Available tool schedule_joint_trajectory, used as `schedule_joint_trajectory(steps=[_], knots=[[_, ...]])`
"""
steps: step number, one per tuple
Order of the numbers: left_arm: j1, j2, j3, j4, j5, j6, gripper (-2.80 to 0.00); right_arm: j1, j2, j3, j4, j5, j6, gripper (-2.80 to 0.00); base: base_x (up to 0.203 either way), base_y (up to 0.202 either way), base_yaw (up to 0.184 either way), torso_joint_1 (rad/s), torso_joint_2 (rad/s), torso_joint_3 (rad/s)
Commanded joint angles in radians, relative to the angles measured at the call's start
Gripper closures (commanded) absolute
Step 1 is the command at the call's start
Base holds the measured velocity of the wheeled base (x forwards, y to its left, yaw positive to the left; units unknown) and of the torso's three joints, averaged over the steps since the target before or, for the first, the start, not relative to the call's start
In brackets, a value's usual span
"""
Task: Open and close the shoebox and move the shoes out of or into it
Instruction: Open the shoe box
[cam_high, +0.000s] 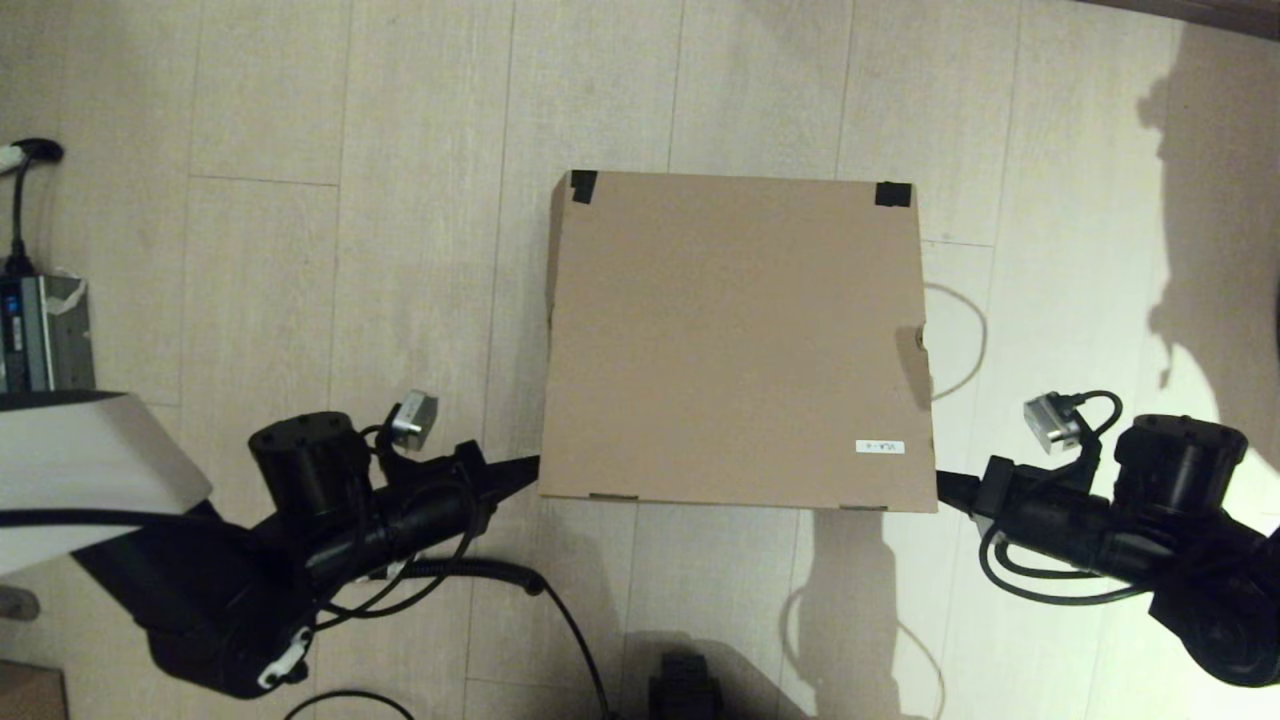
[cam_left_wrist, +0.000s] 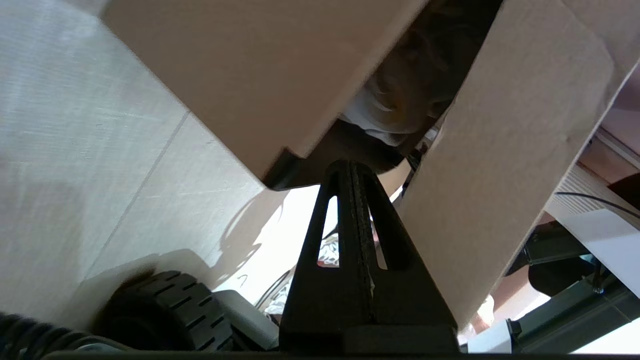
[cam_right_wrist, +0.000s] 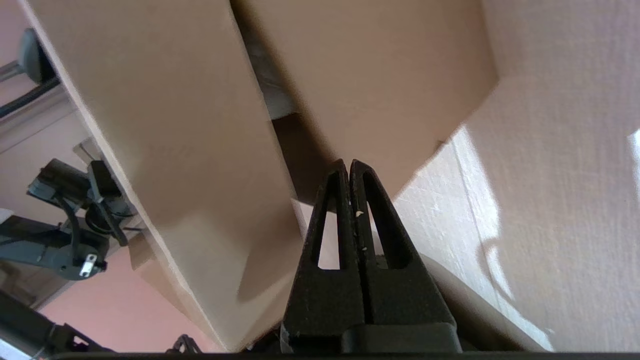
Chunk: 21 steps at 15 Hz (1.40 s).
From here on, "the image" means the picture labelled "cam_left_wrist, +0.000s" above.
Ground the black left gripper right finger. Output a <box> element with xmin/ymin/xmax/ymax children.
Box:
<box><xmin>344</xmin><ymin>161</ymin><xmax>460</xmax><ymax>354</ymax></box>

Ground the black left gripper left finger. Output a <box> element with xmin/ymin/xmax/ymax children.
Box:
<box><xmin>279</xmin><ymin>160</ymin><xmax>375</xmax><ymax>354</ymax></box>

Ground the white lace-up sneaker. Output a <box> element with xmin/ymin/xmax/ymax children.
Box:
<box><xmin>342</xmin><ymin>50</ymin><xmax>453</xmax><ymax>147</ymax></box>

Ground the brown cardboard shoe box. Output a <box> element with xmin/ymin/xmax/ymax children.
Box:
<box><xmin>100</xmin><ymin>0</ymin><xmax>640</xmax><ymax>331</ymax></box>

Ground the grey robot base cover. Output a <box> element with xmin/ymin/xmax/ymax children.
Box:
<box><xmin>211</xmin><ymin>289</ymin><xmax>281</xmax><ymax>351</ymax></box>

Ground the black treaded base wheel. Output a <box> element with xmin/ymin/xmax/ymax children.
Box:
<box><xmin>95</xmin><ymin>270</ymin><xmax>234</xmax><ymax>352</ymax></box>

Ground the white ribbed appliance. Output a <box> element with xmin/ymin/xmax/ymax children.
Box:
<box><xmin>545</xmin><ymin>165</ymin><xmax>640</xmax><ymax>301</ymax></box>

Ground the black coiled cable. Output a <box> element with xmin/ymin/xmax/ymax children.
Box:
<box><xmin>0</xmin><ymin>312</ymin><xmax>123</xmax><ymax>360</ymax></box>

